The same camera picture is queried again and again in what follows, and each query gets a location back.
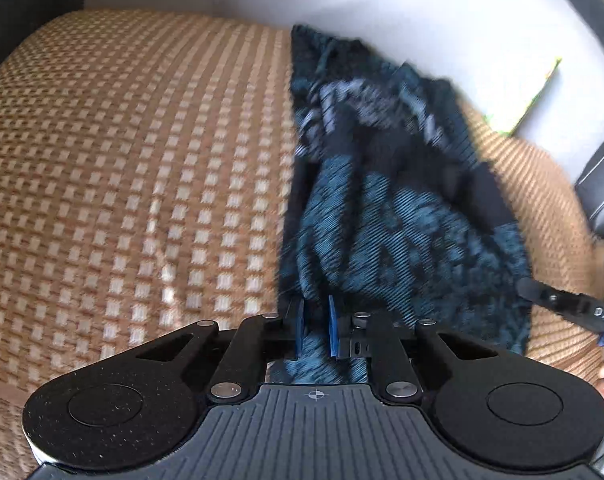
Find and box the tan woven seat mat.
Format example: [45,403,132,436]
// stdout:
[0,7,604,480]

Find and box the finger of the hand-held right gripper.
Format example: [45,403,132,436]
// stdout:
[514,278,558,312]

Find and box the green snack canister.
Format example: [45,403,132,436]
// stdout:
[502,56,563,137]

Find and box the dark teal patterned sweater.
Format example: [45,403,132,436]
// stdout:
[276,22,533,386]

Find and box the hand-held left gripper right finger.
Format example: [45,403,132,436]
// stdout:
[327,294,501,406]

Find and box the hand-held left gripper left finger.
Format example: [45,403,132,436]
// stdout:
[136,296,309,405]

